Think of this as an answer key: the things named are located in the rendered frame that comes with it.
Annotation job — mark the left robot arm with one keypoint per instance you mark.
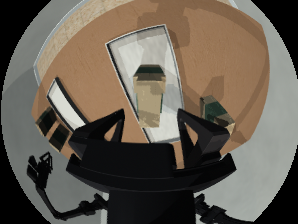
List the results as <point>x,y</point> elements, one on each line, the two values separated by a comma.
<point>89,208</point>

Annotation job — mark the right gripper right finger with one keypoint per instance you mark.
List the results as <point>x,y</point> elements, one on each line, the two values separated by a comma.
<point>211,137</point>

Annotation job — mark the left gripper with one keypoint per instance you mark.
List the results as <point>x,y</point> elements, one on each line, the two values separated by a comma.
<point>45,164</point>

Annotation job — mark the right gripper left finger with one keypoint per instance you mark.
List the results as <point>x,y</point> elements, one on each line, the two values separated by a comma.
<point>98,128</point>

